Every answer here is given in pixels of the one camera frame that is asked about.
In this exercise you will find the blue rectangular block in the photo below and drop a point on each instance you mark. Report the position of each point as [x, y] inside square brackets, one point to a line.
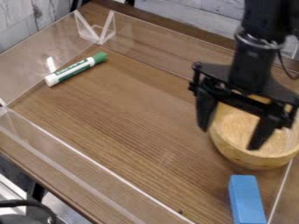
[245, 200]

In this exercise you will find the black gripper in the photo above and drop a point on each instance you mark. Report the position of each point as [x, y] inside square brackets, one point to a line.
[273, 104]

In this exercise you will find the green and white marker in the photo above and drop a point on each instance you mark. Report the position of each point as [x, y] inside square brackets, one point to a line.
[73, 69]

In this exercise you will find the clear acrylic tray walls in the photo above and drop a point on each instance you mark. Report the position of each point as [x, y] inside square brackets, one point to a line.
[109, 139]

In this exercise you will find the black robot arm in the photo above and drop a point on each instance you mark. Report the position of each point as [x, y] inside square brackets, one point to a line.
[244, 84]

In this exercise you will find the black metal mount bottom left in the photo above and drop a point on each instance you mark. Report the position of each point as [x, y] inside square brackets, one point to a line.
[14, 218]

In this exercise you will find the brown wooden bowl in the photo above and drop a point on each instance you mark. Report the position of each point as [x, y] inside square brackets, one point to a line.
[231, 131]

